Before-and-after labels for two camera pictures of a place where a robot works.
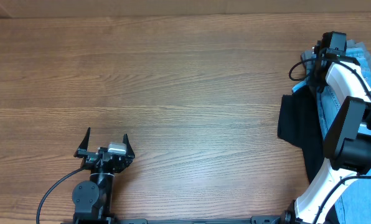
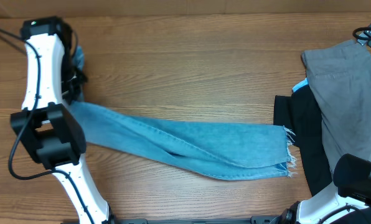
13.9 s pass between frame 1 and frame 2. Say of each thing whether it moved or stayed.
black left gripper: moved
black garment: stayed
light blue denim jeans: moved
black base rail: stayed
